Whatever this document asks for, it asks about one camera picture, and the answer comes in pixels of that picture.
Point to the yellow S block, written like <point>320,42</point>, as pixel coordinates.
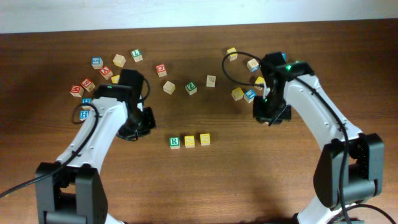
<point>189,141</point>
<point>205,139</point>

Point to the wood block blue side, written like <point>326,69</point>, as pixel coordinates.
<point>252,65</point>

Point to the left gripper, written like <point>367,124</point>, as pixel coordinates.
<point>150,124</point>

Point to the upper blue H block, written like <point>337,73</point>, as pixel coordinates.
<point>86,101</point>

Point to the green L block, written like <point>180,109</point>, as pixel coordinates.
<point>137,55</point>

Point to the white picture block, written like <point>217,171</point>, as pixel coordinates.
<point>211,81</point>

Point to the plain wood block top left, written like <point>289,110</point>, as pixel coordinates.
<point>119,60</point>

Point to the lower blue H block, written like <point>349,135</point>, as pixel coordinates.
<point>83,115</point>

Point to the green Z block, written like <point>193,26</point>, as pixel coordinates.
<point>191,88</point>

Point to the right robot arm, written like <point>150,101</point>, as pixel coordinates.
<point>350,169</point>

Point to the red M block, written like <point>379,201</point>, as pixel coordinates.
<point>77,91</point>

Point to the plain wood block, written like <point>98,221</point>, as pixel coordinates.
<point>119,60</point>
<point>169,87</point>

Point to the blue block far left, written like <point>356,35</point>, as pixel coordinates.
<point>97,63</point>

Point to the red A block upper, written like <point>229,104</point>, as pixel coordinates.
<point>106,72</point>

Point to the red 9 block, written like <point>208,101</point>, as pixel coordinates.
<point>88,85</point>

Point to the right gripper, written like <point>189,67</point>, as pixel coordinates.
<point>261,115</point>

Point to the green R block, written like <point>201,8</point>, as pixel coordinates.
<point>174,142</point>

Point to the yellow block near A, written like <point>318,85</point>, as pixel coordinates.
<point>115,79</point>

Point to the blue picture block right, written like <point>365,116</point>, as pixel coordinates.
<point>249,95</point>

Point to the plain wood block centre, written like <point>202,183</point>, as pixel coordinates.
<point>169,87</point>

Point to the yellow block top right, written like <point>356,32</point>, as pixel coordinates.
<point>231,54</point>

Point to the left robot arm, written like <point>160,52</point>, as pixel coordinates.
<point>72,191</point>

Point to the blue h block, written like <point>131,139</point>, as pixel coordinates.
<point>83,115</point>
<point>86,101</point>

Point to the red picture block centre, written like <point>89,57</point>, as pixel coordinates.
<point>161,70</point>

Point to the yellow block beside blue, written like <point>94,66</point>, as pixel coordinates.
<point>237,94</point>

